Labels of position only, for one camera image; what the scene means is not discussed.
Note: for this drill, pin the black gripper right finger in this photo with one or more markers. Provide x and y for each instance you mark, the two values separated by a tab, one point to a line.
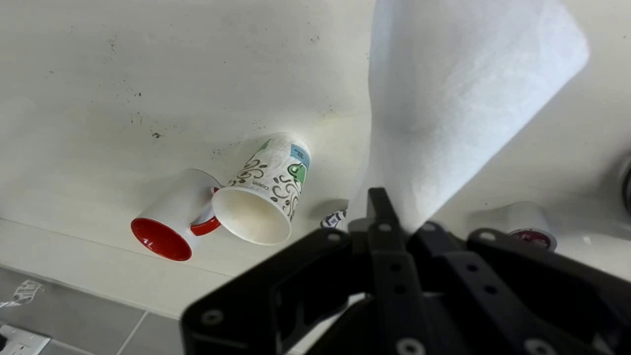
525	303

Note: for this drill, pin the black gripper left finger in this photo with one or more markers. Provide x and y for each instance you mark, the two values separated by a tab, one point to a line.
316	297

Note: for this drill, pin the white paper napkin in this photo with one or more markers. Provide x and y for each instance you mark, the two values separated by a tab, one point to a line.
460	100

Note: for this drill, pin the small patterned bowl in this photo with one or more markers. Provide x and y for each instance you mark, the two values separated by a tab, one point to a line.
335	220

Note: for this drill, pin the patterned paper cup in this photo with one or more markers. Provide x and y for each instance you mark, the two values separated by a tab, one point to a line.
263	198

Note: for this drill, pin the white mug red inside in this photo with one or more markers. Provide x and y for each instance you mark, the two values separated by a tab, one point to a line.
168	228

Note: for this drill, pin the white wall outlet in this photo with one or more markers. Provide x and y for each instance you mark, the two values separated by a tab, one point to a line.
20	342

